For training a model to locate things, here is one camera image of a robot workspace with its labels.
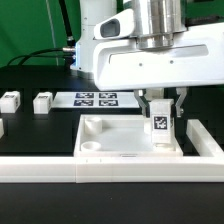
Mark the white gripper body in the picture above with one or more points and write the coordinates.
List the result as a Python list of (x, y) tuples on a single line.
[(139, 51)]

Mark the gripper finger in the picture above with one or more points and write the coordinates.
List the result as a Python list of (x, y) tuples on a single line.
[(143, 102), (182, 93)]

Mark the white square table top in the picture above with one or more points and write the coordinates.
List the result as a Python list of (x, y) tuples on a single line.
[(120, 136)]

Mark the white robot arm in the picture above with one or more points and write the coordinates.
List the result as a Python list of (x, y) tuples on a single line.
[(94, 12)]

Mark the white L-shaped obstacle fence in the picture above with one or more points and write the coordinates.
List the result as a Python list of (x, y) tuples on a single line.
[(206, 166)]

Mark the white block at left edge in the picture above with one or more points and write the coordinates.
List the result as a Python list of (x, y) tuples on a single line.
[(1, 128)]

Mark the white marker base plate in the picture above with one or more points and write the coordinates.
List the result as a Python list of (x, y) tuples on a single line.
[(95, 100)]

